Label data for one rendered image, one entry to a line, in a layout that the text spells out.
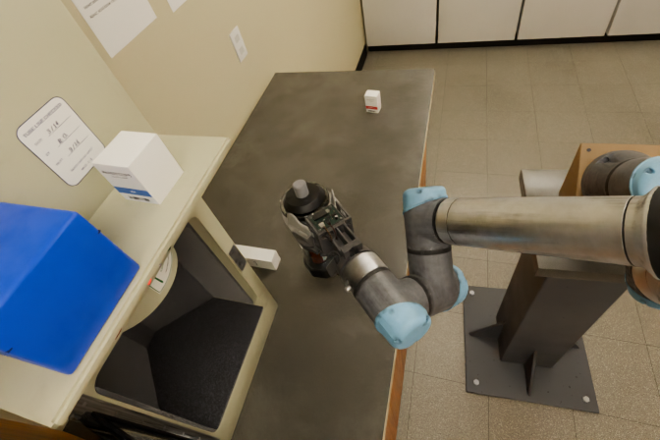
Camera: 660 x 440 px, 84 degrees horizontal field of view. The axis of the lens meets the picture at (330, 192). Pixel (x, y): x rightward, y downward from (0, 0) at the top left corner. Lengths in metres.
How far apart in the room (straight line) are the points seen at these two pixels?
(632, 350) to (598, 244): 1.61
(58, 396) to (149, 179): 0.20
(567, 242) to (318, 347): 0.59
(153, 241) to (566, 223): 0.45
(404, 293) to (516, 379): 1.31
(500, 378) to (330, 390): 1.10
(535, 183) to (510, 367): 0.95
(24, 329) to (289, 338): 0.67
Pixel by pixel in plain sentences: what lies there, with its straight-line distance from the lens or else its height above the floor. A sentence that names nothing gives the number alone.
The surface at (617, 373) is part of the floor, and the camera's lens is 2.01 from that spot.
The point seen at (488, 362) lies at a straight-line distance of 1.86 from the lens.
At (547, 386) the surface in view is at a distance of 1.89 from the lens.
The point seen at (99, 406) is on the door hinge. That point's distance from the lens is 0.58.
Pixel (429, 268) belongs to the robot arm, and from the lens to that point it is 0.64.
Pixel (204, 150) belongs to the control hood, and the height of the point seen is 1.51.
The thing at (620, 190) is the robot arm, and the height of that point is 1.17.
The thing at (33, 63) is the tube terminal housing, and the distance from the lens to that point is 0.46.
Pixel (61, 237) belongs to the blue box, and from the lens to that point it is 0.34.
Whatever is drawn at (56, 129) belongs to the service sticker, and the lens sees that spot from 0.46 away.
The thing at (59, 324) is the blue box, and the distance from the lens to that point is 0.36.
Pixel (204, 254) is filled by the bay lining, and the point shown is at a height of 1.24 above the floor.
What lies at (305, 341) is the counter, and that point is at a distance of 0.92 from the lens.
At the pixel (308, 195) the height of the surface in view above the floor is 1.22.
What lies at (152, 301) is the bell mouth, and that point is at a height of 1.33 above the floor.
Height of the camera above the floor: 1.78
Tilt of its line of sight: 48 degrees down
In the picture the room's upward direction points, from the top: 16 degrees counter-clockwise
